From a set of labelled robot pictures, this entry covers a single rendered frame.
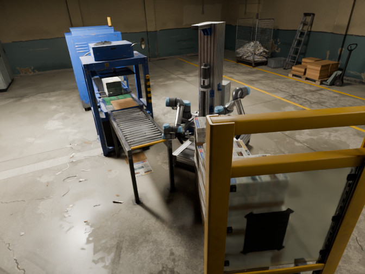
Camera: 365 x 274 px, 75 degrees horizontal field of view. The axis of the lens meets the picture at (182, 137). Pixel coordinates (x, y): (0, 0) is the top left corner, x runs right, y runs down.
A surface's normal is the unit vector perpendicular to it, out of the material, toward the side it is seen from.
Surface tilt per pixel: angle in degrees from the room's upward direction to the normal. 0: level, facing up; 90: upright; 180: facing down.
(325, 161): 90
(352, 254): 0
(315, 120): 90
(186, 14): 90
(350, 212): 90
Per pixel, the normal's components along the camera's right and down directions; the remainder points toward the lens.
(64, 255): -0.04, -0.88
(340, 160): 0.10, 0.47
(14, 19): 0.42, 0.42
